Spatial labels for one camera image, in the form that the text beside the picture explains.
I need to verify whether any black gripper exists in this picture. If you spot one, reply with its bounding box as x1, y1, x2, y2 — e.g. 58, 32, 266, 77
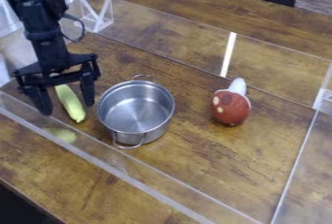
13, 53, 102, 115

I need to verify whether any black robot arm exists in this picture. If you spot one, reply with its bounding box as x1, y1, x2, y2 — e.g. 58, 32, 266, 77
7, 0, 102, 115

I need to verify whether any small steel pot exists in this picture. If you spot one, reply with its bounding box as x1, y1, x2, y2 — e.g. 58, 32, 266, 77
98, 75, 175, 149

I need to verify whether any red toy mushroom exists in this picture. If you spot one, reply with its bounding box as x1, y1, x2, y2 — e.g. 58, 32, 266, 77
211, 78, 252, 125

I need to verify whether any clear acrylic bracket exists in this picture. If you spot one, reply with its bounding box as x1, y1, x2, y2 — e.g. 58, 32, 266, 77
78, 0, 114, 33

